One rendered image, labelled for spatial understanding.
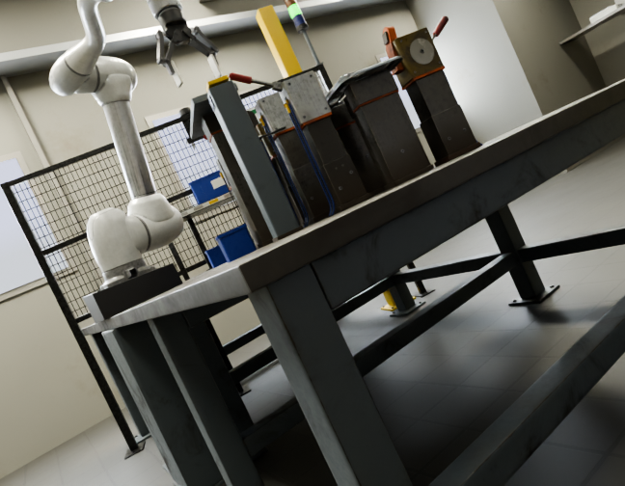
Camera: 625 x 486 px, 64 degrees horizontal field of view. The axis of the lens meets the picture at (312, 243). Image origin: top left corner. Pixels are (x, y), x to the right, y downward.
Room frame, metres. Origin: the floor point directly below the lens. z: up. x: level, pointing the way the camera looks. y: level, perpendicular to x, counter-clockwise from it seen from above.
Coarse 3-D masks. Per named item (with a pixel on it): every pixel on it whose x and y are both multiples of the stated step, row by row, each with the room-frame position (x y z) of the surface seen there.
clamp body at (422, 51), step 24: (408, 48) 1.36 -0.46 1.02; (432, 48) 1.38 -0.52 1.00; (408, 72) 1.36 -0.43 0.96; (432, 72) 1.37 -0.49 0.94; (432, 96) 1.37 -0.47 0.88; (432, 120) 1.36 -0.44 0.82; (456, 120) 1.38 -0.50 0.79; (432, 144) 1.41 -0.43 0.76; (456, 144) 1.37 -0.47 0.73; (480, 144) 1.41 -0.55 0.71
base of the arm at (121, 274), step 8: (128, 264) 1.82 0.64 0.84; (136, 264) 1.84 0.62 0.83; (144, 264) 1.87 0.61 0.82; (112, 272) 1.80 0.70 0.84; (120, 272) 1.80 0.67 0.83; (128, 272) 1.77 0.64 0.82; (136, 272) 1.79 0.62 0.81; (144, 272) 1.83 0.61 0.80; (104, 280) 1.84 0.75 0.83; (112, 280) 1.79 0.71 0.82; (120, 280) 1.79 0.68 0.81
